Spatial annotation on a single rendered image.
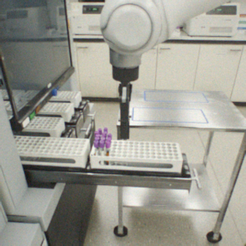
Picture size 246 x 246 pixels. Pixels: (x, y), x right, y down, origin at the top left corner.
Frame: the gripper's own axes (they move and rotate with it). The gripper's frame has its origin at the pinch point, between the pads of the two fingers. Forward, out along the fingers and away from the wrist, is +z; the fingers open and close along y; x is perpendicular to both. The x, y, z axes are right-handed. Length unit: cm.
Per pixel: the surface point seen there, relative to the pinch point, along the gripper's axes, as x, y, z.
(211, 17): -83, 230, -19
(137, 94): -3, 61, 12
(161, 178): -12.4, -6.4, 14.1
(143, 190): -9, 39, 66
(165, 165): -14.1, -0.5, 13.6
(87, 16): 61, 230, -19
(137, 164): -4.3, -0.6, 13.7
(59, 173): 21.4, -6.5, 14.7
